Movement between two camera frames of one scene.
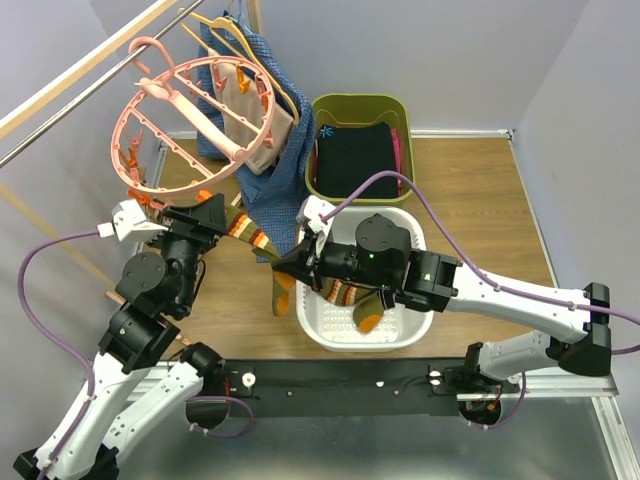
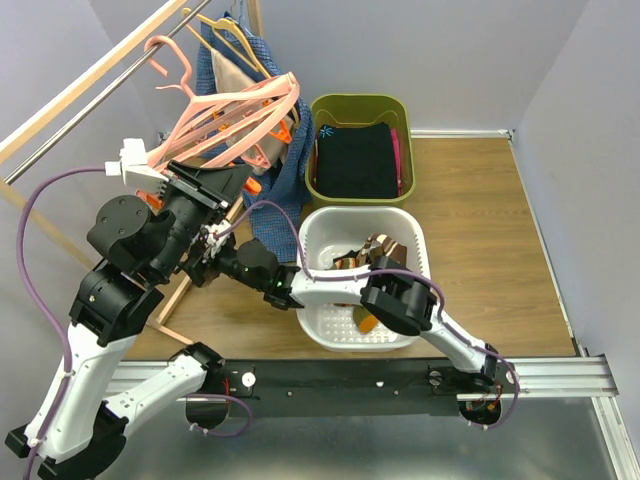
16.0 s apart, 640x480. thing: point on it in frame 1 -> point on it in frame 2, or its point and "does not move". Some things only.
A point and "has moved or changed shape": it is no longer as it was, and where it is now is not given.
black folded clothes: x=349 y=154 does not move
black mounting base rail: x=285 y=387 does not move
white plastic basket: x=326 y=325 does not move
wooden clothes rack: x=19 y=109 -> x=18 y=134
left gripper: x=210 y=222 -> x=215 y=188
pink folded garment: x=396 y=160 does not move
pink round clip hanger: x=190 y=121 has moved or changed shape
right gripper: x=305 y=263 -> x=208 y=259
